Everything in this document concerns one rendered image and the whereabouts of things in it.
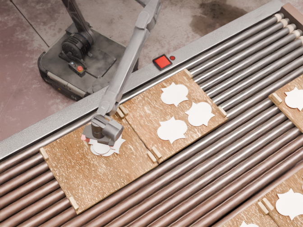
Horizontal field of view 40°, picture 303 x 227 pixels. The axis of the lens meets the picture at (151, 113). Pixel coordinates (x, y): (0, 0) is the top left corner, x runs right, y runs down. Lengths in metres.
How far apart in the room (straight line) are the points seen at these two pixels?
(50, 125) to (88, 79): 1.01
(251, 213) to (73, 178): 0.77
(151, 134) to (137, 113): 0.13
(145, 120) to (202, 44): 0.58
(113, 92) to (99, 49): 1.47
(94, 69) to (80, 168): 1.24
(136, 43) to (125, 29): 1.89
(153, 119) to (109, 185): 0.38
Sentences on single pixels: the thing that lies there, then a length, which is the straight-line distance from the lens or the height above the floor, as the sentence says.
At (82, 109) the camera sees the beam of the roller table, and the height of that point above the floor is 0.92.
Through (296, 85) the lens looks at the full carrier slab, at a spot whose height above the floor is 0.94.
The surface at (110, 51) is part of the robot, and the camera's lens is 3.08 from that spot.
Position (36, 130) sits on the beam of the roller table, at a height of 0.92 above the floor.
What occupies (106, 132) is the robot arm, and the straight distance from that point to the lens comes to 1.61.
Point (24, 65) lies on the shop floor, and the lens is 3.38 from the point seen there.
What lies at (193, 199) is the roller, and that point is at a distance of 1.83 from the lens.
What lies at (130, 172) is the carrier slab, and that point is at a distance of 1.83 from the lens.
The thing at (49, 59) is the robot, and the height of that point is 0.24.
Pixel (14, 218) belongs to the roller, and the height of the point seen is 0.92.
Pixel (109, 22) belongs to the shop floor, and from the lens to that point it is 3.59.
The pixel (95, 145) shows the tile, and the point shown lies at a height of 0.96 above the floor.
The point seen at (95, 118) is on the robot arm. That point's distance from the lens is 1.63.
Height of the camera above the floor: 2.63
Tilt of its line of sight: 59 degrees down
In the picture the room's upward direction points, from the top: 7 degrees clockwise
